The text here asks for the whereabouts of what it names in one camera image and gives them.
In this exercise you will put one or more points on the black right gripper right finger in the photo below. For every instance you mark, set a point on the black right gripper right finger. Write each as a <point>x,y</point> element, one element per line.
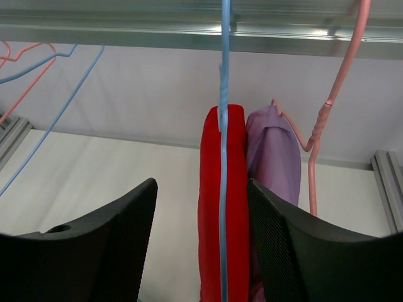
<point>304,258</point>

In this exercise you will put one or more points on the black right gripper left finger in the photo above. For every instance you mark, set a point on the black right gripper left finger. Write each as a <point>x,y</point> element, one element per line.
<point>97,257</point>

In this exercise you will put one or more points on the red trousers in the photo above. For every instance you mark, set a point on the red trousers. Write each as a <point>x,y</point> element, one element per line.
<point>237,214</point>

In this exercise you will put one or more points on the blue hanger with red trousers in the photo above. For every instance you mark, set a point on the blue hanger with red trousers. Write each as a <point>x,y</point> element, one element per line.
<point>223,121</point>

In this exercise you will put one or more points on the purple trousers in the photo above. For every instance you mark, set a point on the purple trousers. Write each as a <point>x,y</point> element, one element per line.
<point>273,159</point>

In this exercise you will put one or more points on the pink hanger with purple trousers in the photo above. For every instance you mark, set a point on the pink hanger with purple trousers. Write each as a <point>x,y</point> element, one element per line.
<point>312,145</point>

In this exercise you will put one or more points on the aluminium frame right posts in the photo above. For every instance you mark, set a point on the aluminium frame right posts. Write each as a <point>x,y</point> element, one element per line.
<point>388,175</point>

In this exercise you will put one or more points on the aluminium frame posts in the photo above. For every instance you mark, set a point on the aluminium frame posts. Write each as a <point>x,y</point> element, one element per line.
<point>13,132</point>
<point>388,175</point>

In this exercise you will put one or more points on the aluminium frame left posts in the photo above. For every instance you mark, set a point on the aluminium frame left posts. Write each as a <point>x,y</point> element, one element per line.
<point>13,132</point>

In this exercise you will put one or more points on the aluminium hanging rail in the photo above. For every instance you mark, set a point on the aluminium hanging rail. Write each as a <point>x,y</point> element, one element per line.
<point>294,35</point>

